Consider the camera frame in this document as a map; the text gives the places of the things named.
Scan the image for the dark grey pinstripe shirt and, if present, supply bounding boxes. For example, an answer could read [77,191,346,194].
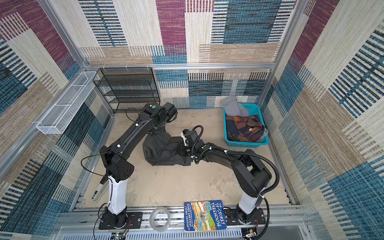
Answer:
[143,128,192,166]

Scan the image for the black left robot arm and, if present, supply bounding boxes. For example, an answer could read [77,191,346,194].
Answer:
[100,103,177,229]

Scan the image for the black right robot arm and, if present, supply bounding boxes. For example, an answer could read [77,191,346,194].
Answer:
[181,130,276,224]

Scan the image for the light grey shirt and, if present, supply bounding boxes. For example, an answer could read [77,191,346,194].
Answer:
[222,96,249,117]

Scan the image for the plaid red brown shirt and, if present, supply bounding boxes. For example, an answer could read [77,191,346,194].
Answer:
[225,115,268,143]

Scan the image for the treehouse paperback book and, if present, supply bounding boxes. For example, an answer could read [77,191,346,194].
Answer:
[184,200,227,233]

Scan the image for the clear tape roll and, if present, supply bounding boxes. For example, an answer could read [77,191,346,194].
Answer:
[149,207,171,233]

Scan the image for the teal plastic laundry basket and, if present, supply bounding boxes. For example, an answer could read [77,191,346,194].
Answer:
[223,103,269,148]

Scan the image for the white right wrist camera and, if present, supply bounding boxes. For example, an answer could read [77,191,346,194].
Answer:
[181,129,189,147]

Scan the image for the black wire shelf rack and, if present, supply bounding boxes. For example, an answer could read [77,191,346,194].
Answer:
[93,67,161,114]

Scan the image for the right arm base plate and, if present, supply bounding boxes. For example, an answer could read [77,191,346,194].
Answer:
[223,207,266,226]

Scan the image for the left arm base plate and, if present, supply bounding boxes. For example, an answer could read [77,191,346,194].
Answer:
[98,211,143,230]

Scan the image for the white wire mesh tray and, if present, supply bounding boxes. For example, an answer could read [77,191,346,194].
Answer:
[36,72,96,135]

